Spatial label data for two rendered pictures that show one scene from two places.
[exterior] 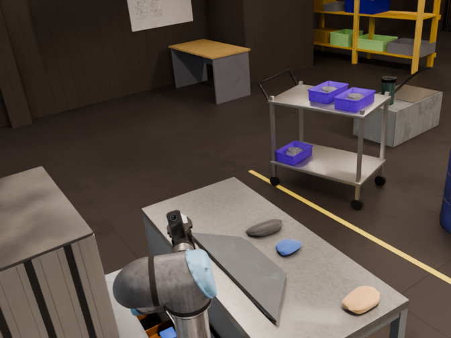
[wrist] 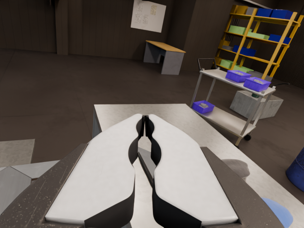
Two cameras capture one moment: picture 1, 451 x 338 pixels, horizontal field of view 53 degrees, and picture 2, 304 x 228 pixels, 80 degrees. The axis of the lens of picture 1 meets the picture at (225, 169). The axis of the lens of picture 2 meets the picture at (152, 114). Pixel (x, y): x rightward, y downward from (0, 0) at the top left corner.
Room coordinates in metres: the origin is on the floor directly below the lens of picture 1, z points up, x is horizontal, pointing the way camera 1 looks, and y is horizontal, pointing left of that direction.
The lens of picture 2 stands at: (1.31, 0.18, 1.52)
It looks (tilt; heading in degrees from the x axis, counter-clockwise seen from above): 27 degrees down; 359
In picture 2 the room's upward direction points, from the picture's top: 12 degrees clockwise
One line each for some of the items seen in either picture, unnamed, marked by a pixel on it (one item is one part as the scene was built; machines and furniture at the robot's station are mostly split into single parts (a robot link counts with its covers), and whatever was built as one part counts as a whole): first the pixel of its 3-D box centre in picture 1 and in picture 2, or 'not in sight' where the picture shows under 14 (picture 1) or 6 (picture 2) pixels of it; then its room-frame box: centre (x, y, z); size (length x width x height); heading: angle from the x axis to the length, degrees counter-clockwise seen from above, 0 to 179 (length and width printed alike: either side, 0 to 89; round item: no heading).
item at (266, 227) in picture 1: (265, 227); (230, 168); (1.86, -0.17, 1.06); 0.20 x 0.10 x 0.03; 113
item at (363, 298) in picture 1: (362, 299); not in sight; (1.32, -0.47, 1.07); 0.16 x 0.10 x 0.04; 120
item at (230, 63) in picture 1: (209, 69); (162, 57); (7.87, 0.12, 0.38); 1.46 x 0.74 x 0.77; 32
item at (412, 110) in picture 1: (405, 96); (264, 96); (5.32, -2.28, 0.46); 0.98 x 0.76 x 0.91; 125
